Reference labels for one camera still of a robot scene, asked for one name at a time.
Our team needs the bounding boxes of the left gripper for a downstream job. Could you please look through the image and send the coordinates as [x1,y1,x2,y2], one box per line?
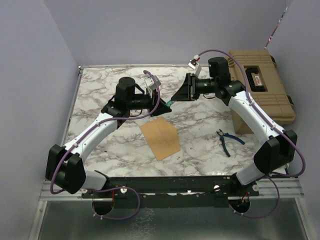
[128,87,172,117]

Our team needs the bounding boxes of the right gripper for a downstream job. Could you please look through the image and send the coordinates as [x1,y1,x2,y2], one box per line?
[170,73,217,102]

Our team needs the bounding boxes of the white green glue stick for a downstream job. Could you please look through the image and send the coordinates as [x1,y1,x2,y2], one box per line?
[166,100,174,107]

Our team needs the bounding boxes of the brown paper envelope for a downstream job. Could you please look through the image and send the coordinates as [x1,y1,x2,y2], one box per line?
[140,117,181,161]

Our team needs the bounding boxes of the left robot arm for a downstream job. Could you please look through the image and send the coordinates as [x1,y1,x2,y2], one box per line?
[45,70,171,198]

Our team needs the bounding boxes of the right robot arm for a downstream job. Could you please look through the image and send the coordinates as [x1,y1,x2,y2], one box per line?
[170,55,298,196]

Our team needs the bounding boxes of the tan plastic tool case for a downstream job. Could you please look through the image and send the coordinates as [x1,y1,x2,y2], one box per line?
[229,49,296,127]

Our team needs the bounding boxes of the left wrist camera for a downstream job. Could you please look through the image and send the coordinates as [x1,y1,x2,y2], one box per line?
[144,75,161,95]

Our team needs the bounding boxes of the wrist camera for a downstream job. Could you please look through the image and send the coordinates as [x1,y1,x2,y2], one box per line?
[188,55,202,77]
[144,75,161,95]

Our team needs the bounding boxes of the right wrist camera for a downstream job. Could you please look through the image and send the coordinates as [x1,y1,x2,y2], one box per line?
[188,55,202,77]

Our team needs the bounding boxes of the blue handled pliers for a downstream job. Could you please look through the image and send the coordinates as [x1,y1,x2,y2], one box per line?
[216,128,246,158]

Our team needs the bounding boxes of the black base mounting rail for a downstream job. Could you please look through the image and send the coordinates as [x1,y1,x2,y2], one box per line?
[82,175,259,214]

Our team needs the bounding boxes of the aluminium frame rail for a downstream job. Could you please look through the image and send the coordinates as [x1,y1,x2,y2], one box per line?
[38,179,85,202]

